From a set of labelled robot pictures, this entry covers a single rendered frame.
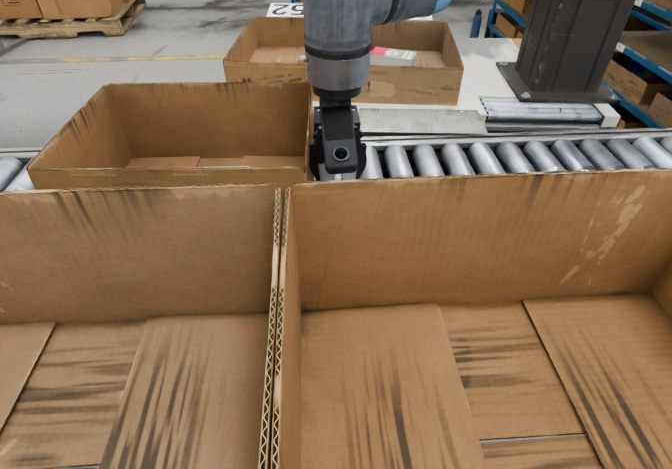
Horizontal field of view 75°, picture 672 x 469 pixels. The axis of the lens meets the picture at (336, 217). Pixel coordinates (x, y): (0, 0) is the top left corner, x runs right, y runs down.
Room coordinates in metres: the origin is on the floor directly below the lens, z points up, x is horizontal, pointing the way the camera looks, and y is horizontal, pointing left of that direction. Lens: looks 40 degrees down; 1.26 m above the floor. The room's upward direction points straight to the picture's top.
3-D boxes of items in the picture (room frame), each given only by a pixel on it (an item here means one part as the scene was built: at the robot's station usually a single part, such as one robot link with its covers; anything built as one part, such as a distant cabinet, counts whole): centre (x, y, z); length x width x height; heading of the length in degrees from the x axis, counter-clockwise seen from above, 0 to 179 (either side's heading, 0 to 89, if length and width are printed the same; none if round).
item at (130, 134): (0.65, 0.24, 0.83); 0.39 x 0.29 x 0.17; 91
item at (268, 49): (1.27, 0.13, 0.80); 0.38 x 0.28 x 0.10; 176
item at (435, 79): (1.24, -0.19, 0.80); 0.38 x 0.28 x 0.10; 176
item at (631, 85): (2.11, -1.55, 0.39); 0.40 x 0.30 x 0.10; 4
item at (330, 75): (0.60, 0.00, 1.02); 0.10 x 0.09 x 0.05; 94
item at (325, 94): (0.61, 0.00, 0.94); 0.09 x 0.08 x 0.12; 4
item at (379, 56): (1.31, -0.17, 0.77); 0.13 x 0.07 x 0.04; 69
